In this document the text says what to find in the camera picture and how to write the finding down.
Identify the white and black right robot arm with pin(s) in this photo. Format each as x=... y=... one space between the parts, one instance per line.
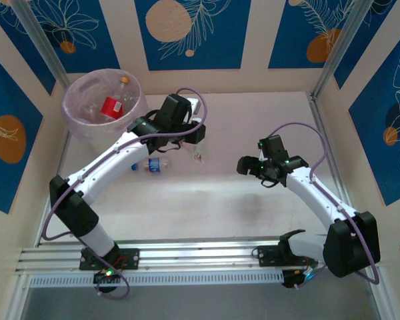
x=313 y=193

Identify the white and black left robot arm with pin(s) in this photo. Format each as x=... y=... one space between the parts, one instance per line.
x=113 y=163

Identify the red label bottle yellow cap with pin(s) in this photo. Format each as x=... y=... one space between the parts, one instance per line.
x=111 y=106

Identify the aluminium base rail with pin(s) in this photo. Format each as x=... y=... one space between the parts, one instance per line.
x=193 y=253

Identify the white label bottle green cap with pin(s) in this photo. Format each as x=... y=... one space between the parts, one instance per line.
x=198 y=156

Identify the translucent pink plastic bin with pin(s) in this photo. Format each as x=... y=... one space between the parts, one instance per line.
x=110 y=143

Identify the pink translucent bin liner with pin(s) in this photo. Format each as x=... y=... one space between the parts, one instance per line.
x=76 y=96

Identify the aluminium frame post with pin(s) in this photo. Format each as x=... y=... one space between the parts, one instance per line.
x=338 y=50
x=34 y=30

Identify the clear bottle blue label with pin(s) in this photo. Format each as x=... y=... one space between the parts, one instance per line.
x=153 y=165

